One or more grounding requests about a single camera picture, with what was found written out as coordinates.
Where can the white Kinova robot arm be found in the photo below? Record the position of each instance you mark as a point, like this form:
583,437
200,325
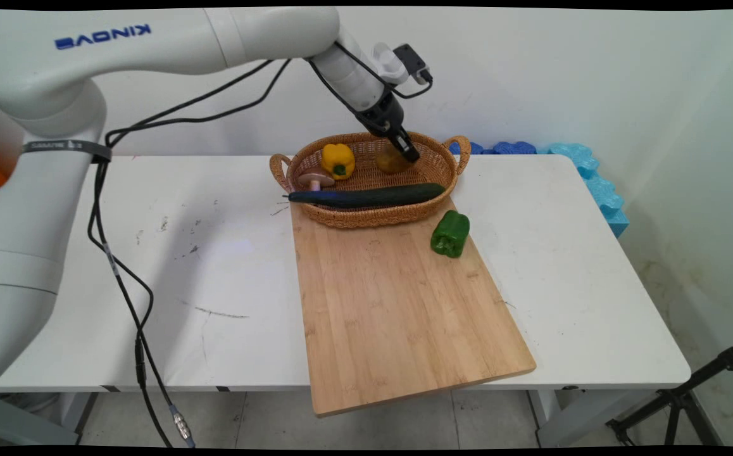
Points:
37,190

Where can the green bell pepper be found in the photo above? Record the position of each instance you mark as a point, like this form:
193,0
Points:
450,233

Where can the yellow bell pepper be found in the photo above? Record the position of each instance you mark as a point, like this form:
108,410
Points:
338,159

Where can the light blue foam piece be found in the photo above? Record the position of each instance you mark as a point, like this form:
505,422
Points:
597,183

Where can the bamboo cutting board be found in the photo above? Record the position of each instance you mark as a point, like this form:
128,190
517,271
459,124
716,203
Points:
392,316

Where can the black tripod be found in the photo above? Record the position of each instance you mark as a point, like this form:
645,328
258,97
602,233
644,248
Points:
683,396

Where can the pink mushroom toy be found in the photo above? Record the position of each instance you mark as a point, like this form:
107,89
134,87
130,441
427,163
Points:
316,180

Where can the white table leg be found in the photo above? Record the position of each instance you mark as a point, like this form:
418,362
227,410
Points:
582,415
31,418

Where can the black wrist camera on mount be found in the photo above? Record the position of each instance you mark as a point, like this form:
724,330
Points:
407,62

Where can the brown potato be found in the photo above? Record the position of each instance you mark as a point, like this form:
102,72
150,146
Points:
390,162

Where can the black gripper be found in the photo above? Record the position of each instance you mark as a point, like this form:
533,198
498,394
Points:
381,117

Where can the blue cloth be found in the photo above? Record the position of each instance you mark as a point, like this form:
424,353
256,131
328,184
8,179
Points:
499,148

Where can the long dark green cucumber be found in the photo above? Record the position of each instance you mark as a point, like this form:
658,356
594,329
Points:
373,195

